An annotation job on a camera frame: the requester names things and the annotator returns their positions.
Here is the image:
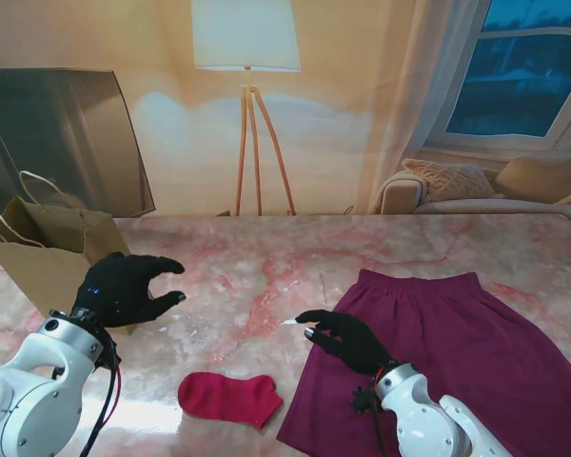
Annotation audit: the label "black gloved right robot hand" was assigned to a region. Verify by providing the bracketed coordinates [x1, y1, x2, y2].
[296, 309, 402, 378]

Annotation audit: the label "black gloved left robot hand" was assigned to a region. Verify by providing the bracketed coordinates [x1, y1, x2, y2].
[73, 252, 187, 329]

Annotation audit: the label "kraft paper bag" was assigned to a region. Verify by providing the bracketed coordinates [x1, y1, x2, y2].
[0, 169, 139, 336]

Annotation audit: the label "magenta shorts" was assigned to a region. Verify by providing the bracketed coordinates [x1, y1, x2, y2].
[275, 268, 571, 457]

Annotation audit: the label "red ankle sock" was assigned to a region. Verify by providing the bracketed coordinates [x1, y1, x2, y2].
[177, 371, 285, 430]

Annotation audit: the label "beige sofa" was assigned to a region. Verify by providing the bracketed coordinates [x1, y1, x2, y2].
[378, 159, 571, 215]

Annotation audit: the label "dark grey flat screen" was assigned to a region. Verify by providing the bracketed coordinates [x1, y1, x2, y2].
[0, 68, 157, 225]

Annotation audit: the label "cream knitted cushion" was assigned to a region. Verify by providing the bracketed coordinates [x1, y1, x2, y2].
[402, 158, 505, 201]

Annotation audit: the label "plain tan cushion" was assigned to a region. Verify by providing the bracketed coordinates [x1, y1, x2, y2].
[494, 159, 571, 202]

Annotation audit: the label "sheer white curtain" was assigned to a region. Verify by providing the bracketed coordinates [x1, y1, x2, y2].
[368, 0, 494, 213]

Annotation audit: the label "white tripod floor lamp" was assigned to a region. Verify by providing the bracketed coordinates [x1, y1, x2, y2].
[191, 0, 302, 217]

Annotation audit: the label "white framed window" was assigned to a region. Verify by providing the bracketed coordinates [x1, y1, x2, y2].
[427, 0, 571, 153]

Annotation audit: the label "right wrist cable bundle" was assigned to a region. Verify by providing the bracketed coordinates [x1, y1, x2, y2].
[350, 370, 391, 457]

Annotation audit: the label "wrist cable bundle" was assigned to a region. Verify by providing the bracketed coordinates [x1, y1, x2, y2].
[78, 323, 124, 457]
[350, 370, 391, 457]

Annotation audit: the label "left wrist cable bundle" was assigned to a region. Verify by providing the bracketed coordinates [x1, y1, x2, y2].
[78, 323, 124, 457]

